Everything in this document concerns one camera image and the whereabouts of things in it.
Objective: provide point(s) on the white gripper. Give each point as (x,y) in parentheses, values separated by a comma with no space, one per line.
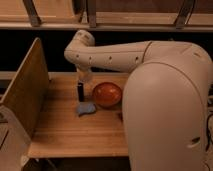
(84,76)

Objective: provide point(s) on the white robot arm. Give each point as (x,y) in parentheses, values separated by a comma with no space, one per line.
(165,98)

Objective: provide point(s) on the red orange bowl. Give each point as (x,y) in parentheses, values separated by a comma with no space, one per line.
(107,94)

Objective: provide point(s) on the blue crumpled cloth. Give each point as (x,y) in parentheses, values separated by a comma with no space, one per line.
(85,108)

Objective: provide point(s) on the dark red knife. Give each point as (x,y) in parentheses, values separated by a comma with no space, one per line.
(120,116)

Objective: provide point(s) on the wooden upper shelf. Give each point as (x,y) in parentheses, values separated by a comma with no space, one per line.
(125,15)

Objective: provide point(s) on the left wooden divider panel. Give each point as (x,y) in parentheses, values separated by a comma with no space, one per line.
(24,96)

